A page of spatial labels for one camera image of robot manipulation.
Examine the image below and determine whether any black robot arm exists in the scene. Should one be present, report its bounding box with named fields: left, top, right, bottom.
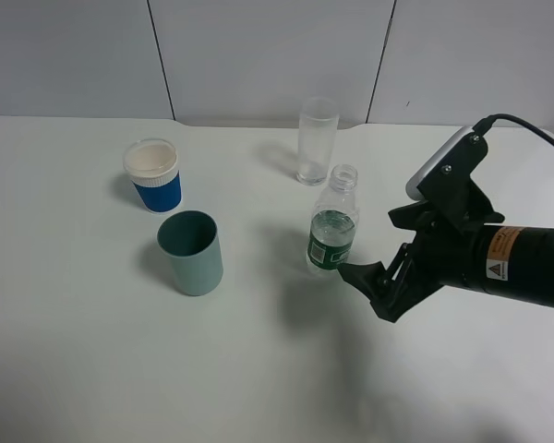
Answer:
left=338, top=202, right=554, bottom=323

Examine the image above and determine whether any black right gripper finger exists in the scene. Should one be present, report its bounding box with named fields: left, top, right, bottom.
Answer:
left=388, top=201, right=437, bottom=231

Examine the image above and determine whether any tall clear glass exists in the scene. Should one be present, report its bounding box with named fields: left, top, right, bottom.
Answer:
left=296, top=97, right=339, bottom=186

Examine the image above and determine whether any teal green plastic cup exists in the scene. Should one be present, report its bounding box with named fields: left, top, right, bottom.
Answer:
left=157, top=210, right=223, bottom=296

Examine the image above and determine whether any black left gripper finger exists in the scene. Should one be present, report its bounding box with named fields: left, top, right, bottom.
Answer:
left=338, top=262, right=411, bottom=322

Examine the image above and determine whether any clear plastic water bottle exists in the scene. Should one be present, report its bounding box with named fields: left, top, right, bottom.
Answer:
left=306, top=164, right=359, bottom=278

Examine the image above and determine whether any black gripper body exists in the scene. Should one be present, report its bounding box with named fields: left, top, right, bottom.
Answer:
left=380, top=220, right=481, bottom=301

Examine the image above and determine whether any blue and white cup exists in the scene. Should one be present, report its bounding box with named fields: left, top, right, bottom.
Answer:
left=123, top=138, right=183, bottom=213

